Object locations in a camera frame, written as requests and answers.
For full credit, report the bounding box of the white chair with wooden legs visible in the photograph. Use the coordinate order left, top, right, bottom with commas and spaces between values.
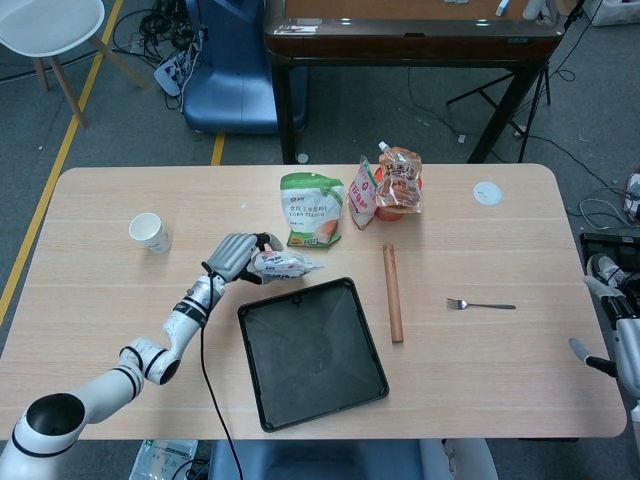
0, 0, 151, 129

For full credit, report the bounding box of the white paper cup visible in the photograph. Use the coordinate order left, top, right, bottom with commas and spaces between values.
128, 212, 172, 255

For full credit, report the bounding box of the wooden rolling pin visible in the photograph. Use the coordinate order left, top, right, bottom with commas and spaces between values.
382, 243, 405, 345

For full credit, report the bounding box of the orange plastic bowl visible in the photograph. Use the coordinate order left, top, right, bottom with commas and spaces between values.
373, 167, 425, 222

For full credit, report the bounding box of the dark brown wooden table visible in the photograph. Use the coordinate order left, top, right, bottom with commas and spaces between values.
263, 0, 564, 165

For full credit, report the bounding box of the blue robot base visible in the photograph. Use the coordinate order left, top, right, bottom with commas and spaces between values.
182, 0, 307, 136

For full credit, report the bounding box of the black square plastic tray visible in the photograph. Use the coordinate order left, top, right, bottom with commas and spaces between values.
236, 277, 390, 433

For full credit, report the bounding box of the red white snack packet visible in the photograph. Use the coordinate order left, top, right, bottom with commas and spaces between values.
347, 155, 377, 231

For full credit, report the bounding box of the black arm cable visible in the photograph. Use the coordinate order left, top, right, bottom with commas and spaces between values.
199, 261, 251, 480

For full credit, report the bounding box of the white round table grommet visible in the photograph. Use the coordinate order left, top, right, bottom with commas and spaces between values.
472, 180, 503, 206

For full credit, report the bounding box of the clear plastic bag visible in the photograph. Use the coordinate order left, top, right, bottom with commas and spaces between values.
132, 438, 199, 480

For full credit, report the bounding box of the black equipment case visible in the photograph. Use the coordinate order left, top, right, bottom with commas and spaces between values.
579, 232, 640, 281

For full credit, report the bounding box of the white power strip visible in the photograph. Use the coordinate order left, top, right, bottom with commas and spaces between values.
153, 49, 195, 97

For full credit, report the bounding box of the orange spout sauce pouch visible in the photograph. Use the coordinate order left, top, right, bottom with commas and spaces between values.
374, 140, 424, 215

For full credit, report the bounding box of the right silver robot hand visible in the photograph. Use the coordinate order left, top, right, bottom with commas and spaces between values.
568, 277, 640, 401

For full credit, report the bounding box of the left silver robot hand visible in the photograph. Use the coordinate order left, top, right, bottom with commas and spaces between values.
207, 232, 284, 286

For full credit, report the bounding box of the grey black sneaker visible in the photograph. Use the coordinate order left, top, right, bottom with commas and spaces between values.
585, 253, 626, 289

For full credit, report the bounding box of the black cable bundle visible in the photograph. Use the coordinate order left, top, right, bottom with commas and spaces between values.
112, 0, 206, 66

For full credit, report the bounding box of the green corn starch bag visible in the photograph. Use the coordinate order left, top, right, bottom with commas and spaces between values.
279, 172, 346, 250

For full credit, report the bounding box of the small white snack packet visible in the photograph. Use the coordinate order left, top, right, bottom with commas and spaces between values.
247, 249, 325, 286

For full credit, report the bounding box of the metal fork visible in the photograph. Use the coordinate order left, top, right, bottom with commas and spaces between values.
445, 297, 517, 311

